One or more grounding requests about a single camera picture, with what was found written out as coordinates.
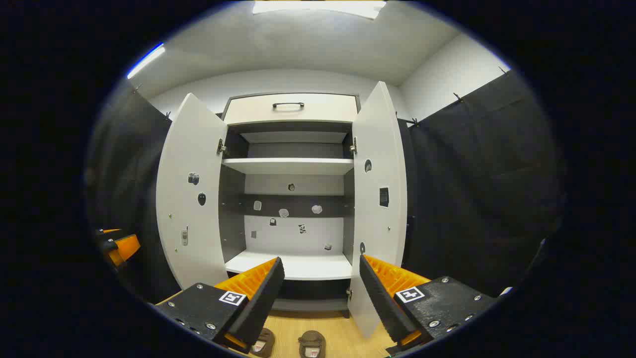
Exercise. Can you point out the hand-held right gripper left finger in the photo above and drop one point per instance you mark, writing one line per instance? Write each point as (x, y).
(258, 303)

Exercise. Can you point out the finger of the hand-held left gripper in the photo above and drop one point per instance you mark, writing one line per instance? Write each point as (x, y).
(126, 246)
(110, 231)

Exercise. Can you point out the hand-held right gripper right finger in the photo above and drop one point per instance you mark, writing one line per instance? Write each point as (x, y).
(382, 303)

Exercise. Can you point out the brown shoe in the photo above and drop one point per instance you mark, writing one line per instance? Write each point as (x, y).
(264, 343)
(312, 344)

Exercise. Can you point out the white shoe cabinet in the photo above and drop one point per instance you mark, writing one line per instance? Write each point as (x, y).
(293, 233)

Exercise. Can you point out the white shoe cabinet door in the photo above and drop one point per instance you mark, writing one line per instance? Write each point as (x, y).
(191, 159)
(380, 223)

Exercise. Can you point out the white cabinet shelf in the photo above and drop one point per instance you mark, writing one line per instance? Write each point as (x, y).
(308, 266)
(288, 166)

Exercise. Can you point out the white cabinet drawer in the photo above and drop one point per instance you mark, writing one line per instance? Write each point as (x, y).
(248, 112)

